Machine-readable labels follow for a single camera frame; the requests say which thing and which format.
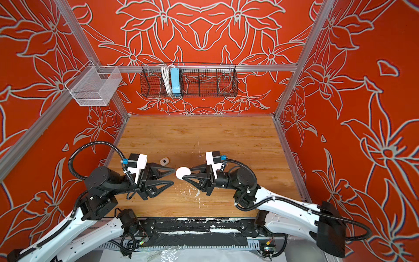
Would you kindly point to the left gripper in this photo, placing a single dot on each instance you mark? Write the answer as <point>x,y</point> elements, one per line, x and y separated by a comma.
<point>153,190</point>

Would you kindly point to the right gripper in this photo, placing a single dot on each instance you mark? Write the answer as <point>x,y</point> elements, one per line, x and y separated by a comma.
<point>209,185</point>

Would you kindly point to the white round puck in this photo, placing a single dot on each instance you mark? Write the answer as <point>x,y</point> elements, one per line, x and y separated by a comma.
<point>182,171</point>

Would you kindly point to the white earbud charging case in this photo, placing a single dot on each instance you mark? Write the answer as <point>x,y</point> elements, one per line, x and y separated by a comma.
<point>164,161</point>

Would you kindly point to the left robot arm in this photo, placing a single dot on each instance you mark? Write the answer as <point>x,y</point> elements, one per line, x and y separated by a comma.
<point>66,243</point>

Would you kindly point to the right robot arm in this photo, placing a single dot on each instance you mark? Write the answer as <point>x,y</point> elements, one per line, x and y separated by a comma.
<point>321,224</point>

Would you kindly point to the blue white box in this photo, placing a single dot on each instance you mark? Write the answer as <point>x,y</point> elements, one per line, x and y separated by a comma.
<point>175,81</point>

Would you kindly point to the clear plastic bin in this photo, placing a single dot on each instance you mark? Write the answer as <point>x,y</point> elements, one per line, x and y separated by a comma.
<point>95,86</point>

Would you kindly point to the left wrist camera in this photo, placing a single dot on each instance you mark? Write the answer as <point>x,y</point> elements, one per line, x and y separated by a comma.
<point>133,165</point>

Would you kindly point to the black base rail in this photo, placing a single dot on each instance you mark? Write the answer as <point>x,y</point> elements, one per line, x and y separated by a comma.
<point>228,232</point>

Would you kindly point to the black wire basket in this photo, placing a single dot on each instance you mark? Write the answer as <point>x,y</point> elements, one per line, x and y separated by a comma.
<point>197,80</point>

